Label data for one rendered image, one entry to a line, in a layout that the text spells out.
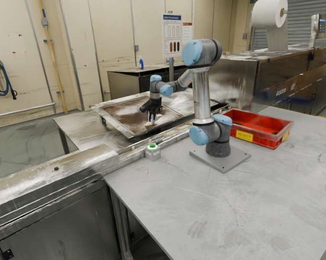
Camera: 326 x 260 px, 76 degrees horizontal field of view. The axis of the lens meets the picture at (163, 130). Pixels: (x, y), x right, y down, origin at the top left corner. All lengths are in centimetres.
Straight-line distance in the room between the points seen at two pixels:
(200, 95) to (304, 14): 741
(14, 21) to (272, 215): 463
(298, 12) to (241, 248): 793
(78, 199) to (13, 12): 403
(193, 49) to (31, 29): 405
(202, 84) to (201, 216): 61
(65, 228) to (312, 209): 116
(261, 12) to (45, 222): 249
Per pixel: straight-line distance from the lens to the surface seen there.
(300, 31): 834
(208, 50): 107
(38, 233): 123
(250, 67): 193
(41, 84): 486
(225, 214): 97
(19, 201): 110
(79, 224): 130
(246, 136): 153
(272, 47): 307
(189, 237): 87
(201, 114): 109
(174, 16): 260
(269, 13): 255
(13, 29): 477
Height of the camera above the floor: 151
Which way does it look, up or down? 24 degrees down
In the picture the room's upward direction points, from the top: 2 degrees counter-clockwise
